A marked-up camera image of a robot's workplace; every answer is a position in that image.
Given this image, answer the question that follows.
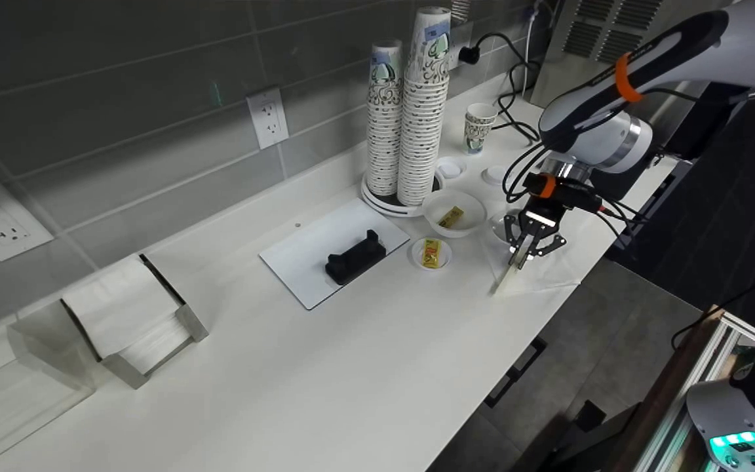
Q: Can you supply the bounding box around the white device with green light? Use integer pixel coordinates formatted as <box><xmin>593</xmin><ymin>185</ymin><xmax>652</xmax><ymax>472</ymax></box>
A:
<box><xmin>685</xmin><ymin>348</ymin><xmax>755</xmax><ymax>472</ymax></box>

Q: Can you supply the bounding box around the white tray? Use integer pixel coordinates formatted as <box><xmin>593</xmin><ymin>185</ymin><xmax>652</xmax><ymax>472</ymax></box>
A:
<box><xmin>258</xmin><ymin>197</ymin><xmax>411</xmax><ymax>315</ymax></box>

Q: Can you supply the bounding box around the clear acrylic holder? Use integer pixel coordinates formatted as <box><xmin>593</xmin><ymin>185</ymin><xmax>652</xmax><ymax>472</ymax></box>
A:
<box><xmin>0</xmin><ymin>297</ymin><xmax>99</xmax><ymax>472</ymax></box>

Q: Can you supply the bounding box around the wooden frame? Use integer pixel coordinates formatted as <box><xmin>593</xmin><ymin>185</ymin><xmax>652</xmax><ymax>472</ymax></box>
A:
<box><xmin>630</xmin><ymin>302</ymin><xmax>755</xmax><ymax>472</ymax></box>

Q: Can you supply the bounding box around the black cabinet handle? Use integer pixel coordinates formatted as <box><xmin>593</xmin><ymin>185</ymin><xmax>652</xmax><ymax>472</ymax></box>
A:
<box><xmin>483</xmin><ymin>335</ymin><xmax>549</xmax><ymax>408</ymax></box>

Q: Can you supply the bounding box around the grey metal appliance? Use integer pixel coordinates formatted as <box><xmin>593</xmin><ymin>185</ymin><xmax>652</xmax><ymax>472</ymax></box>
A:
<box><xmin>529</xmin><ymin>0</ymin><xmax>688</xmax><ymax>108</ymax></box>

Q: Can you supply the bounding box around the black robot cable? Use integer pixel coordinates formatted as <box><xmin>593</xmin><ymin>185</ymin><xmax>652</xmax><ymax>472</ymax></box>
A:
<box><xmin>497</xmin><ymin>82</ymin><xmax>651</xmax><ymax>247</ymax></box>

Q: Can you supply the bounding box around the short patterned paper cup stack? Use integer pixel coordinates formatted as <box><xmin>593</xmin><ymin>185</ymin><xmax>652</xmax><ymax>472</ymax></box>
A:
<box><xmin>365</xmin><ymin>38</ymin><xmax>403</xmax><ymax>200</ymax></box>

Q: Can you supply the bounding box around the white spoon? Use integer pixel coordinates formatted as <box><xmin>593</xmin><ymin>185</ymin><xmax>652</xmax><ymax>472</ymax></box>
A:
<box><xmin>487</xmin><ymin>233</ymin><xmax>537</xmax><ymax>299</ymax></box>

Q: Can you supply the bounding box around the single patterned paper cup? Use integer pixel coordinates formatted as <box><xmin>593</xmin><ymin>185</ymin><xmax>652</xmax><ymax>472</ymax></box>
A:
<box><xmin>461</xmin><ymin>100</ymin><xmax>503</xmax><ymax>156</ymax></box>

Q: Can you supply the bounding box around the tall patterned paper cup stack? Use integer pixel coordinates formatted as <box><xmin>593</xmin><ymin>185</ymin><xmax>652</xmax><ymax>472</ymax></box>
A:
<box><xmin>397</xmin><ymin>6</ymin><xmax>456</xmax><ymax>206</ymax></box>

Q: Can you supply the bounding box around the white wall outlet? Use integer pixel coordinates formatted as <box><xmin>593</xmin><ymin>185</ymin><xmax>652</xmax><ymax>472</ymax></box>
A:
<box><xmin>0</xmin><ymin>181</ymin><xmax>54</xmax><ymax>264</ymax></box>
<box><xmin>244</xmin><ymin>86</ymin><xmax>292</xmax><ymax>153</ymax></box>

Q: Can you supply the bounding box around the white bowl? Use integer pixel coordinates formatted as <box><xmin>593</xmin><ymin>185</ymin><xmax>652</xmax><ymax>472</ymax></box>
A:
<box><xmin>420</xmin><ymin>188</ymin><xmax>490</xmax><ymax>243</ymax></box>

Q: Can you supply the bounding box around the small white plate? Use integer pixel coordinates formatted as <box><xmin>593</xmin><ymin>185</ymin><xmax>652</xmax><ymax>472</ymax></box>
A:
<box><xmin>408</xmin><ymin>235</ymin><xmax>456</xmax><ymax>273</ymax></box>

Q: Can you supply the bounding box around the black holder block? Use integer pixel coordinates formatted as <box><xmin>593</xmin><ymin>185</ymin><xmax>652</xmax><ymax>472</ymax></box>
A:
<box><xmin>323</xmin><ymin>229</ymin><xmax>389</xmax><ymax>288</ymax></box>

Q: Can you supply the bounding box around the black power cable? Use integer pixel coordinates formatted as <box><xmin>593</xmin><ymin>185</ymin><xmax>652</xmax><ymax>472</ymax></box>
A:
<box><xmin>456</xmin><ymin>29</ymin><xmax>545</xmax><ymax>147</ymax></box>

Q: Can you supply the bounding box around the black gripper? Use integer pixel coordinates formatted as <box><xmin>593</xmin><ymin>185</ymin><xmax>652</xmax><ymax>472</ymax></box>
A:
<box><xmin>503</xmin><ymin>171</ymin><xmax>606</xmax><ymax>263</ymax></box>

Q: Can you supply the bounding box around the yellow food piece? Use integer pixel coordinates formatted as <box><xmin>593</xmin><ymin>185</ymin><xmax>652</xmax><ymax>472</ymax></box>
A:
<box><xmin>420</xmin><ymin>238</ymin><xmax>444</xmax><ymax>269</ymax></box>
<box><xmin>438</xmin><ymin>205</ymin><xmax>467</xmax><ymax>231</ymax></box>

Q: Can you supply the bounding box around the metal napkin dispenser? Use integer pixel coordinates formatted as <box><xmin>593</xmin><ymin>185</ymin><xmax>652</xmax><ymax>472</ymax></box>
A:
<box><xmin>57</xmin><ymin>252</ymin><xmax>212</xmax><ymax>390</ymax></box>

